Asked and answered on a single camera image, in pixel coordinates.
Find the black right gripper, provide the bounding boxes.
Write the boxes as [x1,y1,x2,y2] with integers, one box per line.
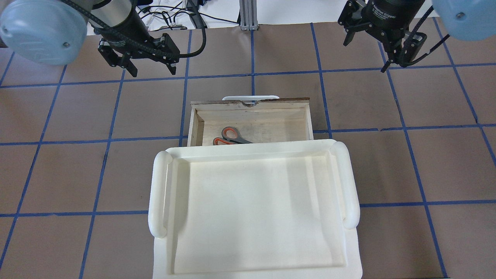
[337,0,427,73]

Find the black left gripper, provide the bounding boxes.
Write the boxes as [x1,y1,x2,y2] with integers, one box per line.
[98,33,180,78]

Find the orange grey scissors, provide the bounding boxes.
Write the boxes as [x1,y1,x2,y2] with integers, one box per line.
[212,126,252,145]

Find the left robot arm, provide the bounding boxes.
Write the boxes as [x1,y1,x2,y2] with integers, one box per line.
[1,0,180,77]

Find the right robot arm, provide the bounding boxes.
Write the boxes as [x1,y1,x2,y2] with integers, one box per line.
[337,0,496,72]

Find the light wooden drawer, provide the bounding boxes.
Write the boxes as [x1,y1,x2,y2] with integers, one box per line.
[187,98,314,146]

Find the white plastic tray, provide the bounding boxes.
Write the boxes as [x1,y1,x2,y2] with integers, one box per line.
[148,139,363,279]

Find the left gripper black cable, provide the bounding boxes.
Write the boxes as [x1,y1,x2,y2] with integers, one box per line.
[62,0,207,59]

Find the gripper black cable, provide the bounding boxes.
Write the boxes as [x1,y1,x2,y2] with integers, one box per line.
[62,0,207,59]
[403,6,452,64]

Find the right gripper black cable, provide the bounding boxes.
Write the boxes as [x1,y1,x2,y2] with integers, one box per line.
[403,6,452,64]

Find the white drawer handle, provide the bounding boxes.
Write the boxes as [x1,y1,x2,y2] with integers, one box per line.
[222,95,280,102]

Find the aluminium frame post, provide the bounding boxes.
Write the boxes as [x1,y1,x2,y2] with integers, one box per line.
[239,0,259,31]

